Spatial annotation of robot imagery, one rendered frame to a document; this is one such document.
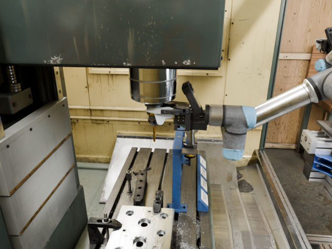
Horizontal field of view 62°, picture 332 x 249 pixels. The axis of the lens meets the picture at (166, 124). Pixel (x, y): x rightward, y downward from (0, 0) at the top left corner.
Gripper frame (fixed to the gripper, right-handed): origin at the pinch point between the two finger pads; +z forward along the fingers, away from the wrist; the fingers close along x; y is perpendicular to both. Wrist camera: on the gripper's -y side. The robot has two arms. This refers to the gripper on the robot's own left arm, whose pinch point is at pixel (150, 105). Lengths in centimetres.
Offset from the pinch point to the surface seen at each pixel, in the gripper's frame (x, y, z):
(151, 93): -8.0, -6.8, -1.7
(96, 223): -8, 46, 20
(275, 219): 40, 78, -65
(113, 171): 72, 75, 37
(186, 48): -12.5, -21.3, -11.7
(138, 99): -6.7, -4.4, 2.9
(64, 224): 9, 65, 43
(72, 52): -12.5, -19.1, 20.2
